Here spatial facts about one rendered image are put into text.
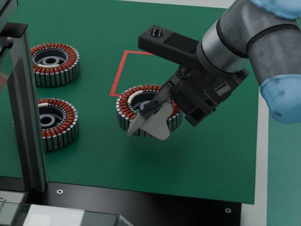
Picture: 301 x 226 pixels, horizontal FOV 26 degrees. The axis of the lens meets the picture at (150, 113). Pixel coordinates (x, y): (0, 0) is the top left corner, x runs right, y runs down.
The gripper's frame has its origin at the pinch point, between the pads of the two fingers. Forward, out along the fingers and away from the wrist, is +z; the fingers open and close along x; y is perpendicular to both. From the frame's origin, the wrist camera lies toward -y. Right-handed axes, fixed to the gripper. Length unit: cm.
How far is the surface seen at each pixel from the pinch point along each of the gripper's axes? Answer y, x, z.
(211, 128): 10.0, 8.7, 0.8
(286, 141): 38, 100, 69
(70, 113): -9.4, -4.8, 9.4
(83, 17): -26.3, 28.1, 23.3
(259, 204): 22.9, -3.4, -6.8
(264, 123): 16.1, 15.3, -3.1
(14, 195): -3.2, -34.5, -9.6
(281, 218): 49, 67, 63
